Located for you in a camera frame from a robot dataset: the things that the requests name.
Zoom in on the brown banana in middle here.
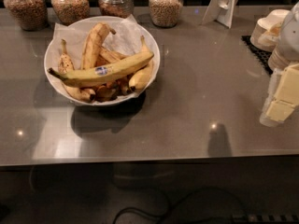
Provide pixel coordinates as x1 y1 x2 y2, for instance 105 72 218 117
96 47 126 66

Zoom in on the white paper liner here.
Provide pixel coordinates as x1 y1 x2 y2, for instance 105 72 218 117
48 16 143 68

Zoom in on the spotted banana at left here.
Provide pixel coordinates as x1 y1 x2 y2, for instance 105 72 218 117
58 39 95 103

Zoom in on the white sign stand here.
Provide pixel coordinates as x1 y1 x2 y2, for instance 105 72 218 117
201 0 238 28

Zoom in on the upright yellow banana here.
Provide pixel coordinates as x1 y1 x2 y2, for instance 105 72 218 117
80 22 116 70

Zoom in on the glass jar far left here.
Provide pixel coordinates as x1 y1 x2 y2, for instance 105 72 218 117
4 0 48 31

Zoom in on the small banana at right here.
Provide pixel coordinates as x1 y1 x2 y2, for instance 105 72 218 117
128 35 154 93

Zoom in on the stack of paper bowls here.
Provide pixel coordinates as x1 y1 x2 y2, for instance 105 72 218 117
250 9 289 52

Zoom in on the long banana with sticker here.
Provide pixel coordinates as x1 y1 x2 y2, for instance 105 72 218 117
48 51 154 88

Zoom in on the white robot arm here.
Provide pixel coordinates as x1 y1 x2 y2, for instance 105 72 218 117
260 3 299 127

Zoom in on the black cable on floor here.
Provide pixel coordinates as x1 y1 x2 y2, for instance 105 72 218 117
111 187 247 224

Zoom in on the glass jar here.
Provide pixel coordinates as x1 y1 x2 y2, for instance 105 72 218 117
4 0 48 31
98 0 135 19
149 0 183 28
51 0 90 25

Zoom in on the white bowl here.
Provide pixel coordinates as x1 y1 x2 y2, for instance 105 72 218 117
44 23 160 106

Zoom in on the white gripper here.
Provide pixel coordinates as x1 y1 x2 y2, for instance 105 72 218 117
260 63 299 127

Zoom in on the black power strip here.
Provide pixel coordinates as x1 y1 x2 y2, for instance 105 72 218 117
231 214 299 224

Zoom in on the black rubber mat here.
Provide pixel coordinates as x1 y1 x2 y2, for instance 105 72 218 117
241 35 273 76

